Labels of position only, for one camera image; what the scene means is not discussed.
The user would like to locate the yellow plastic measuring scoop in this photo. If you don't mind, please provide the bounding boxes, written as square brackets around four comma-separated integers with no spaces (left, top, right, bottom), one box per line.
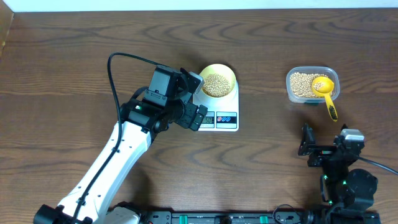
[311,77,338,122]

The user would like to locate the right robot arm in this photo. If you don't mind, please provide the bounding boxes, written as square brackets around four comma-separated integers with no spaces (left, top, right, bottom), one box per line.
[298,124,381,224]

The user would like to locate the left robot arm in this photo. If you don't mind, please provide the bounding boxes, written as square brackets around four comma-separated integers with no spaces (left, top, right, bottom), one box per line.
[33,65,207,223]

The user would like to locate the white digital kitchen scale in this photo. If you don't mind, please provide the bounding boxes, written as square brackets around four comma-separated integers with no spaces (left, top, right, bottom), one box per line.
[193,82,239,132]

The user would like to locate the soybeans in bowl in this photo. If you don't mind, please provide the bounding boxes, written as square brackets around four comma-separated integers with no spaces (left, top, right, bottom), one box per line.
[202,73,231,98]

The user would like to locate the pale yellow bowl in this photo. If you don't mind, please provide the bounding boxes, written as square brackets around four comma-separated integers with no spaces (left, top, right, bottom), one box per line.
[200,63,238,97]

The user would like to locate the soybeans in container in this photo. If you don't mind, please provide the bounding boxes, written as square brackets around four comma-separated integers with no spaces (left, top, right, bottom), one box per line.
[289,72,327,98]

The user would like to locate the clear plastic container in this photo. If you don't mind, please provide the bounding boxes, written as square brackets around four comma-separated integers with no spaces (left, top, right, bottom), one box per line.
[286,66,340,104]

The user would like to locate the black right camera cable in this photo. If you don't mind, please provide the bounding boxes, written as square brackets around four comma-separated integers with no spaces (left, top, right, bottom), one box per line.
[354,155,398,176]

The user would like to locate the black camera cable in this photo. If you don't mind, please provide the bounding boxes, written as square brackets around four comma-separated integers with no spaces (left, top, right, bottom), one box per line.
[70,52,164,224]
[354,155,398,176]

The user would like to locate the black left camera cable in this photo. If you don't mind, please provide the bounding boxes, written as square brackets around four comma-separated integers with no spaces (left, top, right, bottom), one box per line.
[70,52,164,224]

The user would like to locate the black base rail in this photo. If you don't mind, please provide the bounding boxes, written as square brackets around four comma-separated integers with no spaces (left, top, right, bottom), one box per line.
[107,201,382,224]

